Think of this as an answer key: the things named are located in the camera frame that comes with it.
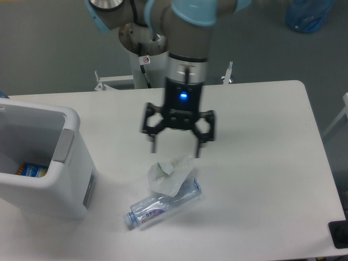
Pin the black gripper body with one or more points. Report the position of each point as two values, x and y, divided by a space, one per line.
181 105

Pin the white push-lid trash can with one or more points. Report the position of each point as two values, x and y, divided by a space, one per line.
47 135

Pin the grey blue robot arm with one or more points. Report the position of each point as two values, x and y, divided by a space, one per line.
182 30

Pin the blue snack package in bin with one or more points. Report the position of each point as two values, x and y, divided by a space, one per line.
32 170

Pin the crumpled white tissue paper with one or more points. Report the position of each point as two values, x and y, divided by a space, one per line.
166 177

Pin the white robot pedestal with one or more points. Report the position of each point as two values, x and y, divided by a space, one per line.
151 61

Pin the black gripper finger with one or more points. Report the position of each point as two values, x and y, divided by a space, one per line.
204 129
153 124

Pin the crushed clear plastic bottle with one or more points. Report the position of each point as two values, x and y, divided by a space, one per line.
159 205

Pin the blue plastic bag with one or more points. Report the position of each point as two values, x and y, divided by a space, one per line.
307 16

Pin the white frame at right edge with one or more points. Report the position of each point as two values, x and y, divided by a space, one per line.
337 123

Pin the black device at table edge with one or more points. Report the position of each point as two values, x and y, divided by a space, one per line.
338 231

